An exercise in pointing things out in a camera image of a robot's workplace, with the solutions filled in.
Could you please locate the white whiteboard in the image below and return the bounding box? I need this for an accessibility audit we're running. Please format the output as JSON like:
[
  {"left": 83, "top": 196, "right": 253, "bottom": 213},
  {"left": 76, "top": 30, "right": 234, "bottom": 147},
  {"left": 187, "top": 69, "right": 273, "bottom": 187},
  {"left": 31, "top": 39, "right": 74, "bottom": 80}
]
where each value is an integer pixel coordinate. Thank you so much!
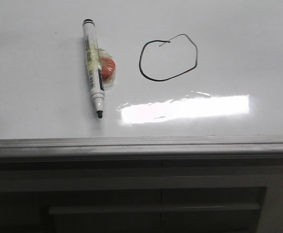
[{"left": 0, "top": 0, "right": 283, "bottom": 139}]

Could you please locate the white black whiteboard marker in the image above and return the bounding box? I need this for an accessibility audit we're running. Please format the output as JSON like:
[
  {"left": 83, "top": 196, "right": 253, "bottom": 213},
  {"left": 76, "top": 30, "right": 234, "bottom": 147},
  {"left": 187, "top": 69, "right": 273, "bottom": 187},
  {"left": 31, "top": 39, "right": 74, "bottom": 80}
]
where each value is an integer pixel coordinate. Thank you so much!
[{"left": 82, "top": 19, "right": 105, "bottom": 119}]

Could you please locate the grey aluminium whiteboard frame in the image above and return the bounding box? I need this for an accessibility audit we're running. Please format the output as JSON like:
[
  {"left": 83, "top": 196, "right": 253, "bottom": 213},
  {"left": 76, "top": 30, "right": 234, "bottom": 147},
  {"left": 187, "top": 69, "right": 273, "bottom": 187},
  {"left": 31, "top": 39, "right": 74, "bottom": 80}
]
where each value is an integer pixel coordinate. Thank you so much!
[{"left": 0, "top": 135, "right": 283, "bottom": 163}]

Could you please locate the grey cabinet with handle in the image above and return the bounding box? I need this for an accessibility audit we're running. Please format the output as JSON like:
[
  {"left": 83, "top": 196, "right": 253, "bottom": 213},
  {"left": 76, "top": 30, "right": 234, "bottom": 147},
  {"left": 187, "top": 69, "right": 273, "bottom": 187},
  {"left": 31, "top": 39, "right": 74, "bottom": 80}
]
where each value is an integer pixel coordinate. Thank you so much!
[{"left": 0, "top": 158, "right": 283, "bottom": 233}]

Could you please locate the red round magnet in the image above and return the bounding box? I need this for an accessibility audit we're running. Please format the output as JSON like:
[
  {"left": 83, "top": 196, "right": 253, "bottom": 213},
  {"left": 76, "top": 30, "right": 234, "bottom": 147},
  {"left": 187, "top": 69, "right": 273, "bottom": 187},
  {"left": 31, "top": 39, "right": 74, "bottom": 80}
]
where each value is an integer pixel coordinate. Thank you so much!
[{"left": 100, "top": 57, "right": 116, "bottom": 81}]

